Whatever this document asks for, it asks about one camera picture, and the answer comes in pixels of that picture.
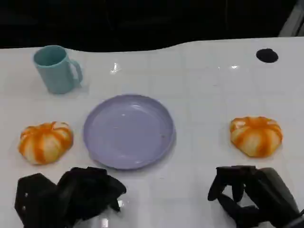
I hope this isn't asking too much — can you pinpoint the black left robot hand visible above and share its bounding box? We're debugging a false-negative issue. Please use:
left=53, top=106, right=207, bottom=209
left=56, top=166, right=127, bottom=226

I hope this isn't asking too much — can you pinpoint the pale green mug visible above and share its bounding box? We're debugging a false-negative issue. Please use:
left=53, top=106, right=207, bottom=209
left=32, top=45, right=84, bottom=95

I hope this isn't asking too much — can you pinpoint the white furniture leg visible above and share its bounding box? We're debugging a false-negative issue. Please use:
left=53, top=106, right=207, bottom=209
left=277, top=0, right=304, bottom=38

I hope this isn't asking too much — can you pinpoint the lilac plate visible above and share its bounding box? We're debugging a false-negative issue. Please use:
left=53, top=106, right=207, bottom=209
left=82, top=94, right=177, bottom=171

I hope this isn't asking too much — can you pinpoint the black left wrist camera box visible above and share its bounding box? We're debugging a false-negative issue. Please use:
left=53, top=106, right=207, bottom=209
left=14, top=172, right=60, bottom=228

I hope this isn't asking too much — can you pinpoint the black round table grommet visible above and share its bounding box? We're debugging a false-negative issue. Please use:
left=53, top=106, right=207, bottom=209
left=256, top=48, right=279, bottom=63

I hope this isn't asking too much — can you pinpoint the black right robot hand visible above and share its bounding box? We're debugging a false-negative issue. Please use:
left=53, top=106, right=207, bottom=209
left=208, top=165, right=301, bottom=228

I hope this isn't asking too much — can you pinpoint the orange and white bread roll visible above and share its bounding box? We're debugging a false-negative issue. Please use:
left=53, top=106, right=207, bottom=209
left=18, top=121, right=74, bottom=166
left=229, top=115, right=284, bottom=158

